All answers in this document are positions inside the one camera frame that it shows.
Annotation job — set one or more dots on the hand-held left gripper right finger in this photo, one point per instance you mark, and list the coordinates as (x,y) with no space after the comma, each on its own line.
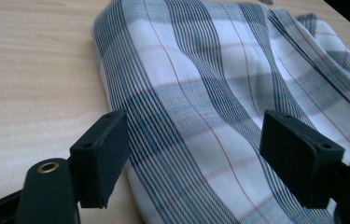
(297,158)

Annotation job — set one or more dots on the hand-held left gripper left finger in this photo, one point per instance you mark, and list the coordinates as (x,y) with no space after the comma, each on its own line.
(101,161)

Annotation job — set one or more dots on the plaid button-up shirt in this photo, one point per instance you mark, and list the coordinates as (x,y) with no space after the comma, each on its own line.
(210,93)

